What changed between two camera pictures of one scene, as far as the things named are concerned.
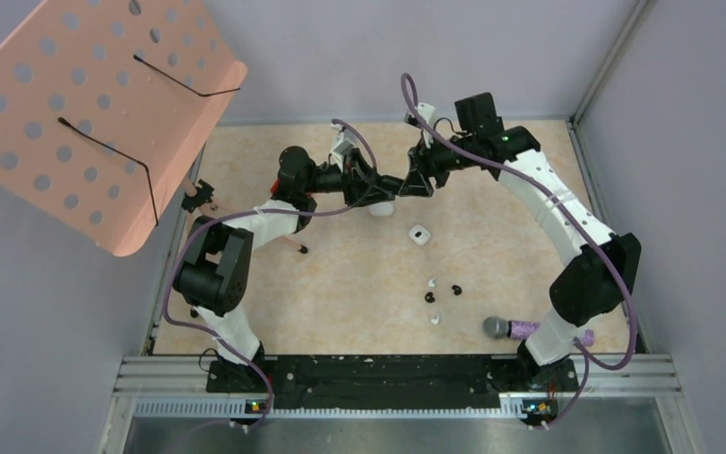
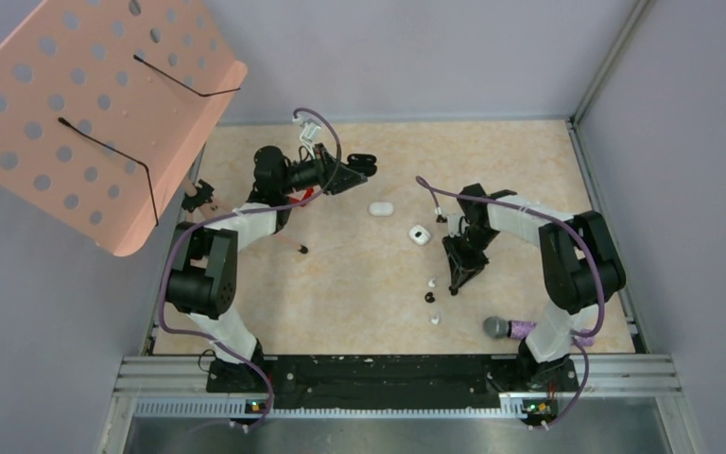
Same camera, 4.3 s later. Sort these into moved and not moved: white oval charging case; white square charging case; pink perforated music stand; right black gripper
Moved: right black gripper
Not moved: pink perforated music stand; white square charging case; white oval charging case
